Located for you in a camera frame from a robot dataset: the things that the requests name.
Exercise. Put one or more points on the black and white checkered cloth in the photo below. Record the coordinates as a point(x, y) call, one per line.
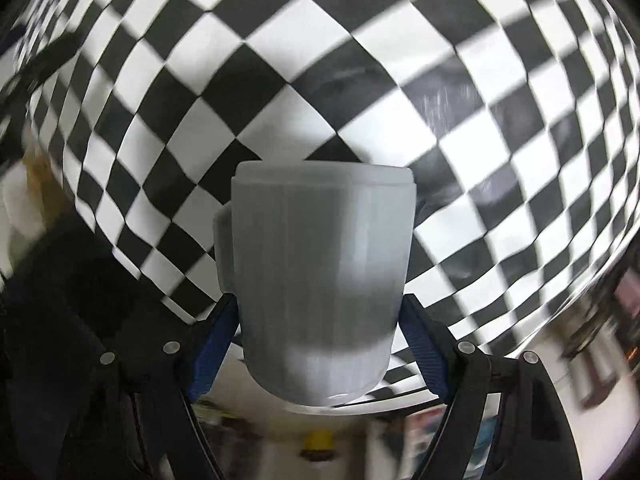
point(350, 40)

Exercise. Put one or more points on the grey cup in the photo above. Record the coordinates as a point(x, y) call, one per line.
point(320, 270)

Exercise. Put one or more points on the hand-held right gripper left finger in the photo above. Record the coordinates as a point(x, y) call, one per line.
point(214, 352)

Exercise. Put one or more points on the small yellow object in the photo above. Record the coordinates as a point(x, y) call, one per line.
point(316, 441)

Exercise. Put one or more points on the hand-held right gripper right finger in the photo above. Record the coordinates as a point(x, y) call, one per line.
point(426, 355)

